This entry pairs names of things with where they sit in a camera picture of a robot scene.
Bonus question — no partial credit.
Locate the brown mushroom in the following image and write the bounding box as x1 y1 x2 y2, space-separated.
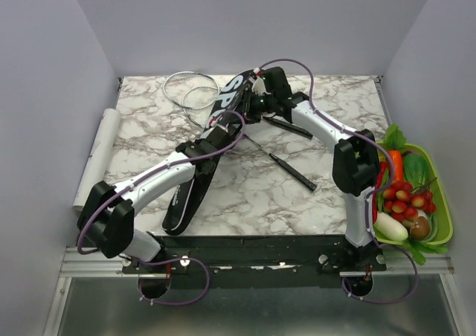
409 216 431 241

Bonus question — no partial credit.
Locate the orange carrot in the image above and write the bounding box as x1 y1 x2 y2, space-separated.
388 149 404 181

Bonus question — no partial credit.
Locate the white radish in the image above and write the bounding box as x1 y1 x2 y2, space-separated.
373 213 408 242

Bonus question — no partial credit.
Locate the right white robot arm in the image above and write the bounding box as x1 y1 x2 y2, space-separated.
242 67 380 271

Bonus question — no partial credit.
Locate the badminton racket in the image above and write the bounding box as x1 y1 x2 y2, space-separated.
182 85 317 192
163 71 313 140

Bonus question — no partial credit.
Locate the red cherry tomatoes bunch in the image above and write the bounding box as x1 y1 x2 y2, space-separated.
377 181 437 222

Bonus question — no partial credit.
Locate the purple cable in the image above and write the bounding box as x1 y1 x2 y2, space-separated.
76 110 246 306
256 57 419 306

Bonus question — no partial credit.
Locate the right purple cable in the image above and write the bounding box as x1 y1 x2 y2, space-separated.
256 57 419 306

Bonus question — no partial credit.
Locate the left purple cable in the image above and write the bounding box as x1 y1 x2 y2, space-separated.
76 110 246 306

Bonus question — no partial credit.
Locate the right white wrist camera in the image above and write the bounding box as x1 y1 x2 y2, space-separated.
248 68 267 96

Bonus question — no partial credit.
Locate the green vegetable tray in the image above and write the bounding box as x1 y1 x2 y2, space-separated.
373 143 453 249

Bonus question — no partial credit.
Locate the dark green leafy vegetable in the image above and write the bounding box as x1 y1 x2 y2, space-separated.
402 153 430 187

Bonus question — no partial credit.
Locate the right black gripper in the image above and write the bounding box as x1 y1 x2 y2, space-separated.
225 88 275 126

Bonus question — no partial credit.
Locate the black racket bag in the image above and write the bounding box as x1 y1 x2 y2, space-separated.
162 70 252 236

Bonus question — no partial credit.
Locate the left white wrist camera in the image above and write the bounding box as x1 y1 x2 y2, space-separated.
209 117 228 132

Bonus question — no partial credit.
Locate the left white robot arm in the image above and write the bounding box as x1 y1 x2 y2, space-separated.
77 125 244 273

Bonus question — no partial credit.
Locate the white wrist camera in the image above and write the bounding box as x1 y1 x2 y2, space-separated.
248 68 267 96
209 117 228 132

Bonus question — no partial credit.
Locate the red chili pepper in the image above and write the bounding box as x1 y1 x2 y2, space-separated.
375 161 387 189

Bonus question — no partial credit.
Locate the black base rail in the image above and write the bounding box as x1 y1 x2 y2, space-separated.
122 235 386 289

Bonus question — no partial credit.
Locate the white shuttlecock tube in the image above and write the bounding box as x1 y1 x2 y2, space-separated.
72 109 121 211

